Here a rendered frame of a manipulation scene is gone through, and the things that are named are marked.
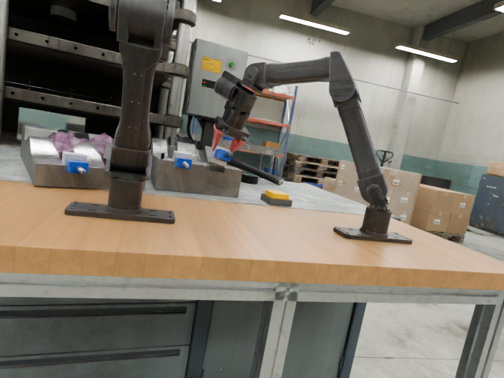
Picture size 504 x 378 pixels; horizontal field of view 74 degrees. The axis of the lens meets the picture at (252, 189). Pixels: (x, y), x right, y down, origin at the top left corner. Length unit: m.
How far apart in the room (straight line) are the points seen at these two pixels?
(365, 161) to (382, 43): 8.40
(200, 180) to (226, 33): 7.09
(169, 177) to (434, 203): 4.73
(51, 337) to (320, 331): 0.91
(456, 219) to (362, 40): 4.93
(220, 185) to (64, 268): 0.61
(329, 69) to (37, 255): 0.72
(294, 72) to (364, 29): 8.13
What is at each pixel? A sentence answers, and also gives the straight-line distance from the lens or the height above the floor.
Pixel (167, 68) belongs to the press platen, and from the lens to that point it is 1.77.
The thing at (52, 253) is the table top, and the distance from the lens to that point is 0.54.
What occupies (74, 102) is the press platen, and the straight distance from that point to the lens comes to 1.82.
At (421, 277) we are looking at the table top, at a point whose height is 0.78.
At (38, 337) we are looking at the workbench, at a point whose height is 0.35.
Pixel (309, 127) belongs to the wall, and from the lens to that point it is 8.22.
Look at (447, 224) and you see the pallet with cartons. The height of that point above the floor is 0.26.
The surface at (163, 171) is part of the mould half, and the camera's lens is 1.01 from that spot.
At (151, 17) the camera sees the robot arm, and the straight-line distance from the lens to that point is 0.57.
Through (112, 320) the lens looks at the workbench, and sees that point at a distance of 1.15.
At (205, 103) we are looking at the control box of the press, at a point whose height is 1.15.
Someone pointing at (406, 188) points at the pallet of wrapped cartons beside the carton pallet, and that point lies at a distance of 4.96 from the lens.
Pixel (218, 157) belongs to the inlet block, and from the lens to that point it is 1.00.
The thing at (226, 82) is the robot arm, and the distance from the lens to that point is 1.02.
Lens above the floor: 0.99
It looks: 8 degrees down
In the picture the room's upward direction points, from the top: 10 degrees clockwise
